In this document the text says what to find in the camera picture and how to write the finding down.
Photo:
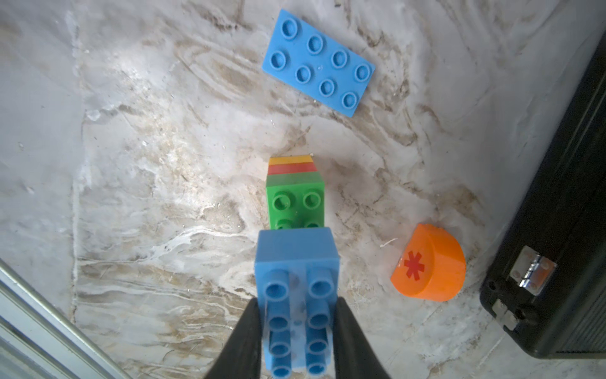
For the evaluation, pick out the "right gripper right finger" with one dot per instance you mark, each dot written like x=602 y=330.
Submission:
x=354 y=357

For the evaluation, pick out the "green lego brick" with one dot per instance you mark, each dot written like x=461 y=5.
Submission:
x=295 y=200

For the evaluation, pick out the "black carrying case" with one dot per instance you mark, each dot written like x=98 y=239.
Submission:
x=546 y=286

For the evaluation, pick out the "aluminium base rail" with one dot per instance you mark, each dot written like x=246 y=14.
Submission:
x=36 y=336

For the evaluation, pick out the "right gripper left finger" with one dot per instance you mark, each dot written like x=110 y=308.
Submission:
x=241 y=355

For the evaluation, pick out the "orange rounded lego piece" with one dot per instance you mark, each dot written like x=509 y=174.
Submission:
x=431 y=267

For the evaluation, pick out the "blue lego brick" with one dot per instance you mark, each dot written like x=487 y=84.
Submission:
x=297 y=275
x=303 y=57

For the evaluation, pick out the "red lego brick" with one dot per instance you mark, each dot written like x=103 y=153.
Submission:
x=293 y=168

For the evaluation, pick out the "yellow lego brick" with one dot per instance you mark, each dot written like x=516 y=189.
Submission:
x=290 y=160

